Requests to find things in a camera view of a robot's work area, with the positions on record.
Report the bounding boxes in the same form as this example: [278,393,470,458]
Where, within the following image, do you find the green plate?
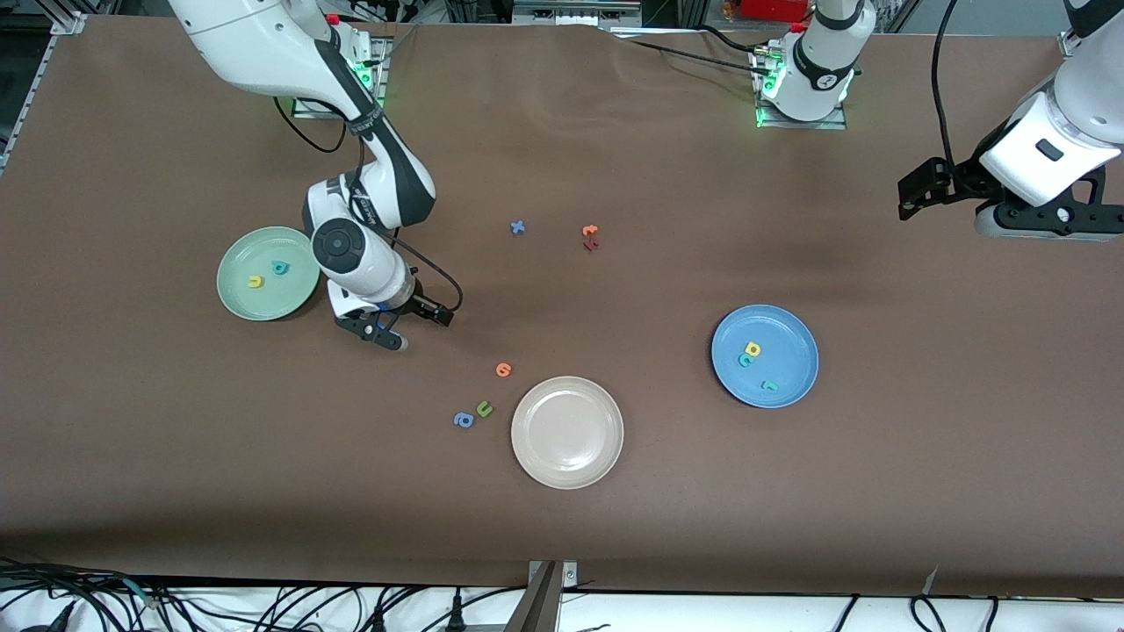
[216,226,321,322]

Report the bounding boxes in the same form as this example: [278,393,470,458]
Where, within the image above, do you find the beige plate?
[510,376,625,491]

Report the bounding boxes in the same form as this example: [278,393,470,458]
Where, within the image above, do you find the blue plate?
[710,304,820,410]

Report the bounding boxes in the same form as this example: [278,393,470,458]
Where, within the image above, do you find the red background object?
[740,0,813,23]

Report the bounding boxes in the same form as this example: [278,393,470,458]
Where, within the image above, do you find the brown table cover sheet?
[0,13,1124,598]

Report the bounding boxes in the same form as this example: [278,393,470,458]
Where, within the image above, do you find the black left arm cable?
[931,0,960,176]

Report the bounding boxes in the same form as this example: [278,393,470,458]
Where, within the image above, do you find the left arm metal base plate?
[753,44,849,131]

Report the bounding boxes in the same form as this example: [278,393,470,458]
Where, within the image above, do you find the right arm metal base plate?
[292,35,390,120]

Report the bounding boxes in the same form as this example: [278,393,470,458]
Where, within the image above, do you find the black table cable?
[606,25,763,55]
[625,37,767,78]

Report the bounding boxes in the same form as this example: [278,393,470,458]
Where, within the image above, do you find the metal clamp bracket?
[505,560,579,632]

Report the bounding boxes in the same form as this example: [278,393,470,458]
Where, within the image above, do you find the aluminium frame bar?
[512,0,642,27]

